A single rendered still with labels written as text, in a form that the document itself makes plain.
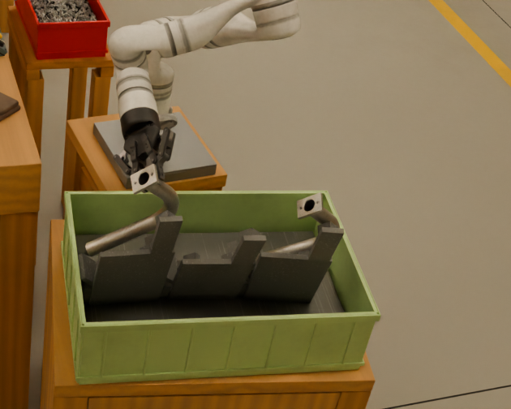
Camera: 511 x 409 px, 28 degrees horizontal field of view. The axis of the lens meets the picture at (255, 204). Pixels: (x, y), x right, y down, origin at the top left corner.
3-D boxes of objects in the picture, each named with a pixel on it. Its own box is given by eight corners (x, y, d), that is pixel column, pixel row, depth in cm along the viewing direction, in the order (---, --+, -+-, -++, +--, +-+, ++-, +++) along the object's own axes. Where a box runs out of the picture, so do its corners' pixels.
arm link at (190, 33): (166, 15, 202) (178, 57, 204) (294, -21, 204) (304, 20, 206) (163, 15, 211) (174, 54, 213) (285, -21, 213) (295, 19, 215)
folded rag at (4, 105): (-32, 106, 253) (-32, 96, 252) (-9, 94, 259) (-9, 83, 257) (-1, 122, 250) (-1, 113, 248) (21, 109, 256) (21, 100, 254)
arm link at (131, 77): (123, 117, 205) (114, 91, 197) (113, 58, 213) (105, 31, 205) (157, 109, 205) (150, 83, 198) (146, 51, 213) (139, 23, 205)
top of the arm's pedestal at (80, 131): (177, 117, 281) (178, 105, 279) (225, 187, 260) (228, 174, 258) (65, 131, 267) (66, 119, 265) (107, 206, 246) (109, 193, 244)
